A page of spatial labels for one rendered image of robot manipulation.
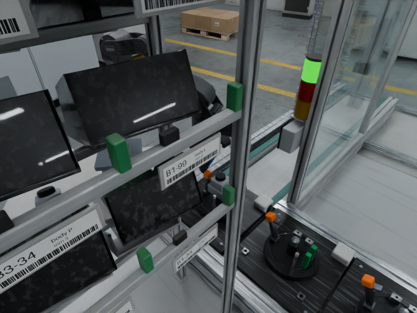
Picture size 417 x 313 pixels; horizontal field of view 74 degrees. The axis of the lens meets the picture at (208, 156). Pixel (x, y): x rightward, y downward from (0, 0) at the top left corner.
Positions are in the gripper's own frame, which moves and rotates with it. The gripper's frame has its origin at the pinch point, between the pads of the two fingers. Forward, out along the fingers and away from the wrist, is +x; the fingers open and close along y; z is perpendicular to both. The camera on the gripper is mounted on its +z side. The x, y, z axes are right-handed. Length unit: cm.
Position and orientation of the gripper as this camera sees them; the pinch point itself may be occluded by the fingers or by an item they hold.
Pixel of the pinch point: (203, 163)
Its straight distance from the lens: 83.8
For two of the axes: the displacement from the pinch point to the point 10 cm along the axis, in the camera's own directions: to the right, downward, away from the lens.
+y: -7.0, 4.4, -5.6
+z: -7.1, -4.3, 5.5
